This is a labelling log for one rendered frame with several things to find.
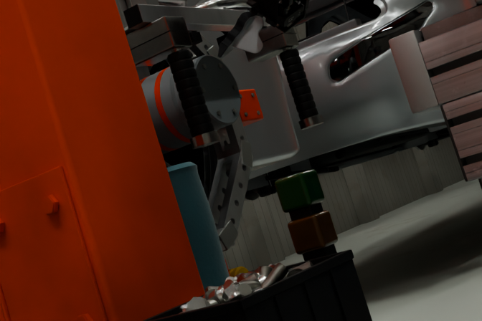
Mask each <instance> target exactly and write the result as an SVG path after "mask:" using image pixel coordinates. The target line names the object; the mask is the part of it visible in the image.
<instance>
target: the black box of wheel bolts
mask: <svg viewBox="0 0 482 321"><path fill-rule="evenodd" d="M353 258H354V255H353V252H352V250H346V251H341V252H338V253H335V254H330V255H326V256H324V257H319V258H315V259H310V260H307V261H304V262H299V263H296V264H291V265H288V266H284V265H283V264H281V263H280V262H279V263H277V264H276V265H274V264H270V265H269V266H259V267H258V268H257V269H256V270H252V271H249V272H248V273H239V274H237V275H236V276H234V277H228V278H226V280H225V283H224V284H222V285H220V286H218V287H215V286H207V287H206V289H205V294H204V295H202V296H200V297H193V298H192V299H191V300H190V301H188V302H185V303H183V304H181V305H178V306H176V307H173V308H171V309H169V310H167V311H164V312H162V313H159V314H157V315H154V316H153V317H150V318H148V319H145V320H143V321H372V318H371V315H370V313H369V308H368V306H367V302H366V300H365V297H364V293H363V291H362V286H361V284H360V281H359V278H358V275H357V273H356V269H355V266H354V262H353Z"/></svg>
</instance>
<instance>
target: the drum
mask: <svg viewBox="0 0 482 321"><path fill-rule="evenodd" d="M193 63H194V68H195V70H196V72H197V78H199V83H200V87H201V88H202V92H203V96H204V99H205V101H206V103H205V104H206V105H207V108H208V111H209V112H208V113H209V114H210V117H211V120H212V121H211V122H212V124H213V126H214V131H218V130H219V129H220V128H223V127H226V126H228V125H231V124H233V123H234V122H235V121H236V120H237V118H238V116H239V114H240V106H241V101H240V92H239V89H238V86H237V83H236V81H235V79H234V77H233V75H232V73H231V72H230V70H229V69H228V68H227V66H226V65H225V64H224V63H223V62H222V61H220V60H219V59H217V58H216V57H213V56H212V55H208V54H206V55H202V56H201V57H198V58H196V59H193ZM140 82H141V86H142V89H143V93H144V96H145V98H146V102H147V105H148V109H149V112H150V115H151V119H152V121H153V126H154V128H155V131H156V135H157V138H158V141H159V145H160V147H161V152H162V154H165V153H168V152H171V151H173V150H177V149H179V148H181V147H184V146H186V145H189V144H191V142H190V139H191V138H192V136H191V133H190V128H189V126H188V124H187V119H186V117H185V114H184V110H183V108H182V105H181V100H180V99H179V92H178V91H177V89H176V83H175V82H174V78H173V74H172V73H171V69H170V67H167V68H166V69H164V70H161V71H160V72H157V73H155V74H153V75H150V76H148V77H145V78H143V79H142V80H140Z"/></svg>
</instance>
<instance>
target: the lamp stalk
mask: <svg viewBox="0 0 482 321"><path fill-rule="evenodd" d="M321 211H323V208H322V205H321V203H317V204H315V205H312V206H309V207H305V208H303V209H299V210H296V211H292V212H289V214H290V218H291V221H293V220H296V219H300V218H303V217H306V216H310V215H313V214H316V213H318V212H321ZM335 253H337V252H336V247H335V245H334V244H332V245H331V246H328V247H326V248H324V249H319V250H317V251H312V252H309V253H306V254H303V258H304V261H307V260H310V259H315V258H319V257H324V256H326V255H330V254H335Z"/></svg>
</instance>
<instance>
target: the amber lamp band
mask: <svg viewBox="0 0 482 321"><path fill-rule="evenodd" d="M288 229H289V232H290V236H291V239H292V241H293V245H294V248H295V251H296V253H297V254H306V253H309V252H312V251H317V250H319V249H324V248H326V247H328V246H331V245H332V244H335V243H336V242H337V241H338V236H337V234H336V230H335V228H334V224H333V221H332V219H331V214H330V213H329V211H321V212H318V213H316V214H313V215H310V216H306V217H303V218H300V219H296V220H293V221H290V222H289V223H288Z"/></svg>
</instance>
